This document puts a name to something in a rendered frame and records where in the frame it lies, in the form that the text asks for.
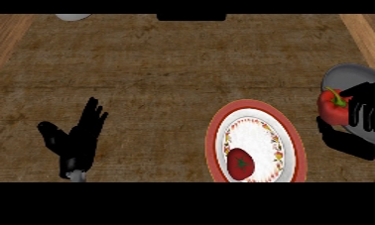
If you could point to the red bell pepper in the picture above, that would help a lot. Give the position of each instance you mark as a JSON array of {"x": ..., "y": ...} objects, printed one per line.
[{"x": 333, "y": 110}]

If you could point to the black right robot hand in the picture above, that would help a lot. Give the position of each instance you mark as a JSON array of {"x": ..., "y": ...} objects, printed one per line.
[{"x": 355, "y": 133}]

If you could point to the pale grey round object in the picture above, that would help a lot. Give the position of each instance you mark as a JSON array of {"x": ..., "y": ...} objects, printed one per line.
[{"x": 73, "y": 17}]

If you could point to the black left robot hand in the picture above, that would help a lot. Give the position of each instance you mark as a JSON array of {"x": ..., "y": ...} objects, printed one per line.
[{"x": 80, "y": 136}]

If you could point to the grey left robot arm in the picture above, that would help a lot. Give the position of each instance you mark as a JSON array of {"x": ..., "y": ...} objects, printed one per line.
[{"x": 77, "y": 176}]

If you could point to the black appliance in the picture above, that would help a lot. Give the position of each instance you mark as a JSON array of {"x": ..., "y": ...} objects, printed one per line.
[{"x": 191, "y": 17}]

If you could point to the red tomato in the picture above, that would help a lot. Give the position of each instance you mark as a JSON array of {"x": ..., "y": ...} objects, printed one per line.
[{"x": 240, "y": 164}]

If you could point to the red rimmed white plate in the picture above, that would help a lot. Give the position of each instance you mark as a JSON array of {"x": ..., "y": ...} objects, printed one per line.
[{"x": 256, "y": 141}]

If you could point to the grey pan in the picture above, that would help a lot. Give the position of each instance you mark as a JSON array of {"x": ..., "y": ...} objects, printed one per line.
[{"x": 344, "y": 77}]

